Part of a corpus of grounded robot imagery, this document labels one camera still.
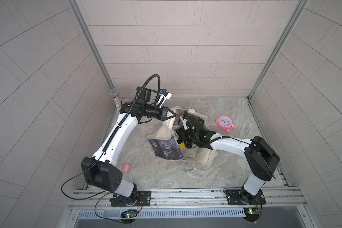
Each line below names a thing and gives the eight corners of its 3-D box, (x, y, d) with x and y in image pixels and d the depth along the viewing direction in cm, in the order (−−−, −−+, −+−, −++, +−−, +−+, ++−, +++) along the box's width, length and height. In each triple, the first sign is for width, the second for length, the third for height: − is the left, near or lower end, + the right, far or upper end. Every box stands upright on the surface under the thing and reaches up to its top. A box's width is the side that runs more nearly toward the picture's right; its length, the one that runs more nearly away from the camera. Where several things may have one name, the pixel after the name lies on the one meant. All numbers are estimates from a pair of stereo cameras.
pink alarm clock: (227, 135, 97) (228, 132, 94) (214, 122, 104) (215, 119, 101) (236, 127, 101) (238, 125, 98) (223, 116, 108) (224, 113, 105)
